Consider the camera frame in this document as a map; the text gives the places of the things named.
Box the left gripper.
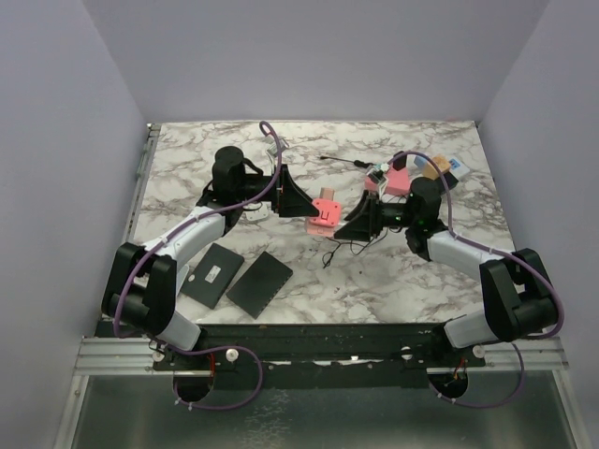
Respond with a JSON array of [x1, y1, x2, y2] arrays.
[[235, 164, 320, 217]]

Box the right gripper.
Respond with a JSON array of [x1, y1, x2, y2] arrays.
[[333, 191, 416, 242]]

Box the beige pink USB charger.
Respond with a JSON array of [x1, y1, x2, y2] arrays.
[[319, 187, 335, 201]]

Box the pink square plug adapter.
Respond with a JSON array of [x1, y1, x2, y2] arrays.
[[310, 198, 342, 228]]

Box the white plug adapter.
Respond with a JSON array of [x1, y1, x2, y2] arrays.
[[244, 204, 270, 223]]

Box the pink cube socket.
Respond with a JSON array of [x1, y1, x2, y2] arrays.
[[305, 217, 339, 238]]

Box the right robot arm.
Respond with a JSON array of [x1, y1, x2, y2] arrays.
[[334, 178, 563, 366]]

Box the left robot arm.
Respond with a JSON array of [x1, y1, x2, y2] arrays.
[[101, 146, 318, 369]]

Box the light blue plug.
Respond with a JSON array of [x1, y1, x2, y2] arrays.
[[414, 155, 430, 173]]

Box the orange tan plug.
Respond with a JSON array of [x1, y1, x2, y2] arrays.
[[421, 155, 451, 180]]

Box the pink triangular power strip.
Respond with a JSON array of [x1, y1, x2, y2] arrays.
[[364, 168, 411, 196]]

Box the black screwdriver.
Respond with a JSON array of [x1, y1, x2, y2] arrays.
[[319, 155, 372, 169]]

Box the small black charger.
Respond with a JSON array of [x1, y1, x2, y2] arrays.
[[392, 152, 407, 171]]

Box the large black adapter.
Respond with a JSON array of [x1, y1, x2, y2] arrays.
[[435, 171, 460, 195]]

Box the right black flat box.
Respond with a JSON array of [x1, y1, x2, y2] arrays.
[[226, 252, 293, 319]]

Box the black flat box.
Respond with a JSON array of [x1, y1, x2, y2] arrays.
[[181, 243, 244, 310], [226, 252, 293, 319]]

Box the white power strip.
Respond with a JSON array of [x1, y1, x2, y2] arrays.
[[448, 158, 471, 181]]

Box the left black flat box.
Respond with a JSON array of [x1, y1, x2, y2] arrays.
[[181, 243, 244, 310]]

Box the white flat remote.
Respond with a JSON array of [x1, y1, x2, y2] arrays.
[[175, 264, 189, 297]]

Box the thin black cable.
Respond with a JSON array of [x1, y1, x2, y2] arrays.
[[321, 224, 403, 271]]

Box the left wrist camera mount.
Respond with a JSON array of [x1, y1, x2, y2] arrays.
[[266, 136, 289, 163]]

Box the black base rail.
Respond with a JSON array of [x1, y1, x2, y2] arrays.
[[93, 320, 544, 390]]

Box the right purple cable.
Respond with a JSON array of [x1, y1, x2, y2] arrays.
[[387, 150, 565, 408]]

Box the purple cable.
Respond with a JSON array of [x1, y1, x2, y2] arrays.
[[387, 150, 565, 408], [111, 121, 287, 413]]

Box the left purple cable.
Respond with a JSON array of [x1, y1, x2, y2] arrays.
[[111, 121, 287, 413]]

